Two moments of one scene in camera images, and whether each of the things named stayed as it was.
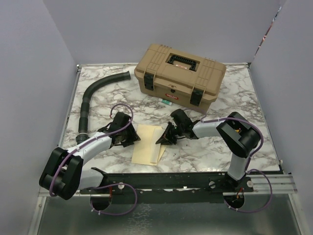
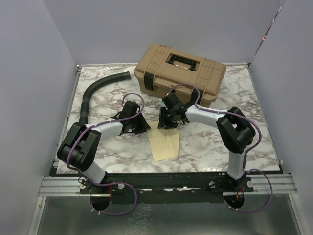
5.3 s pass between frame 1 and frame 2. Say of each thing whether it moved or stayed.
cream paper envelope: moved
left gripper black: moved
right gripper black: moved
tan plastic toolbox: stayed
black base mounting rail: stayed
